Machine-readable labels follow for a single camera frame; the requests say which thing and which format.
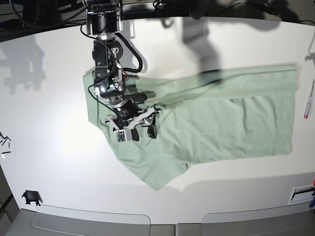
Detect black plastic clip part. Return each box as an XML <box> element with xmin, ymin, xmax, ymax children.
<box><xmin>22</xmin><ymin>190</ymin><xmax>43</xmax><ymax>206</ymax></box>

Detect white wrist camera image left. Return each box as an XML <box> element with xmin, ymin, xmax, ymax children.
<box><xmin>114</xmin><ymin>129</ymin><xmax>133</xmax><ymax>143</ymax></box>

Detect light green T-shirt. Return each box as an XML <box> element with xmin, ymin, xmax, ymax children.
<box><xmin>86</xmin><ymin>64</ymin><xmax>297</xmax><ymax>190</ymax></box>

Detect small black hex keys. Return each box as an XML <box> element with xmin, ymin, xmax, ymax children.
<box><xmin>0</xmin><ymin>133</ymin><xmax>12</xmax><ymax>159</ymax></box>

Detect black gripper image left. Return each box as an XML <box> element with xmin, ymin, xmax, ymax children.
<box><xmin>115</xmin><ymin>99</ymin><xmax>158</xmax><ymax>142</ymax></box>

